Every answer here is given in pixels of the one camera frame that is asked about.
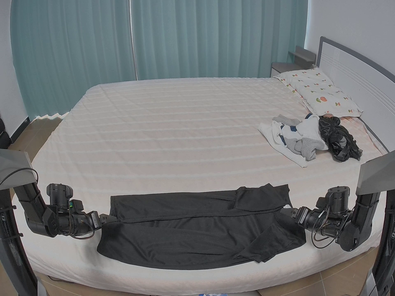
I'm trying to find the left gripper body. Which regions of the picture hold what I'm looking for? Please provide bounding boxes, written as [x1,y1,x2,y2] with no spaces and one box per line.
[84,210,103,230]

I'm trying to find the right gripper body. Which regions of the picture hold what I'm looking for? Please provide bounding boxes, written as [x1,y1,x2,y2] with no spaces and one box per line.
[293,206,320,229]

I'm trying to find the black T-shirt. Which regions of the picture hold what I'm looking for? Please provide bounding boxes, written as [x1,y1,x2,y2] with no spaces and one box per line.
[96,183,307,271]

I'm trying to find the pile of clothes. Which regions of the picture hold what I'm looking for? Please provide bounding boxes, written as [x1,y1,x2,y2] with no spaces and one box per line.
[258,113,329,169]

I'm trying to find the bed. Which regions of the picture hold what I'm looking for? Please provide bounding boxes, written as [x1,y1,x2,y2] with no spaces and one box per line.
[23,36,395,293]

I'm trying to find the black garment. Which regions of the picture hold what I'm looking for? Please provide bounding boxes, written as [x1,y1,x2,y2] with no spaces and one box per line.
[318,115,362,163]

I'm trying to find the white printed pillow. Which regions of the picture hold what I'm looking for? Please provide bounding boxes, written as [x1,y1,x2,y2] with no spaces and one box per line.
[274,67,363,118]

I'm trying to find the grey bedside table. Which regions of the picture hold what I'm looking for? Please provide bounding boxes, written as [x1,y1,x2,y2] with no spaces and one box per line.
[271,45,317,78]

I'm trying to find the blue-green curtain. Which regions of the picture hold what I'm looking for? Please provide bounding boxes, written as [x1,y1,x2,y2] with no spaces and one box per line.
[9,0,138,120]
[130,0,310,80]

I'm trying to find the black cable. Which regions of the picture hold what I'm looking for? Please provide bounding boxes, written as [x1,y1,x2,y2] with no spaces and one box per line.
[0,167,40,188]

